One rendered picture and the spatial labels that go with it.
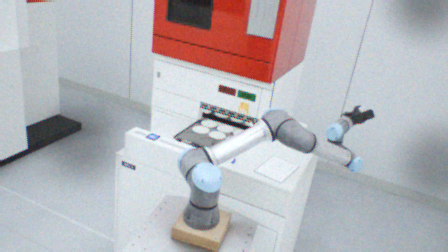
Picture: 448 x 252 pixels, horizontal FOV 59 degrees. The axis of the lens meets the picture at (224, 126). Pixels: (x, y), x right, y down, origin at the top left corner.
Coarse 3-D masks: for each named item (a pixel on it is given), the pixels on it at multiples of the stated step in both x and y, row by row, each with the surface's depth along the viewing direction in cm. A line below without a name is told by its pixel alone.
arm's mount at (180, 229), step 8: (184, 208) 166; (224, 216) 165; (176, 224) 156; (184, 224) 157; (224, 224) 160; (176, 232) 155; (184, 232) 154; (192, 232) 154; (200, 232) 154; (208, 232) 155; (216, 232) 156; (224, 232) 160; (184, 240) 155; (192, 240) 154; (200, 240) 153; (208, 240) 152; (216, 240) 151; (208, 248) 153; (216, 248) 152
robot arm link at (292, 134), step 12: (288, 132) 163; (300, 132) 163; (288, 144) 165; (300, 144) 163; (312, 144) 164; (324, 144) 171; (324, 156) 173; (336, 156) 176; (348, 156) 180; (348, 168) 184; (360, 168) 184
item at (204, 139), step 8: (200, 120) 244; (208, 128) 235; (216, 128) 236; (240, 128) 241; (176, 136) 220; (184, 136) 222; (192, 136) 223; (200, 136) 224; (208, 136) 225; (200, 144) 215; (208, 144) 217
